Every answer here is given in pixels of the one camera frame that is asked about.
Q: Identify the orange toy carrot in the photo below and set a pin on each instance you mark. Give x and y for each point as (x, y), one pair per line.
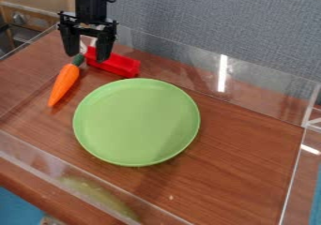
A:
(66, 79)

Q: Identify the green round plate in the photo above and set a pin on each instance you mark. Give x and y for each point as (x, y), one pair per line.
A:
(137, 122)

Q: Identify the red plastic block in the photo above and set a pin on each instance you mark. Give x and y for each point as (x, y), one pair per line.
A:
(120, 64)

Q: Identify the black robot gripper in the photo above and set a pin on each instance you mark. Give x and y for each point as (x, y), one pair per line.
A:
(89, 19)

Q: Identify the clear acrylic enclosure wall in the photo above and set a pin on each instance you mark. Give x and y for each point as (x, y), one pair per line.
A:
(246, 174)

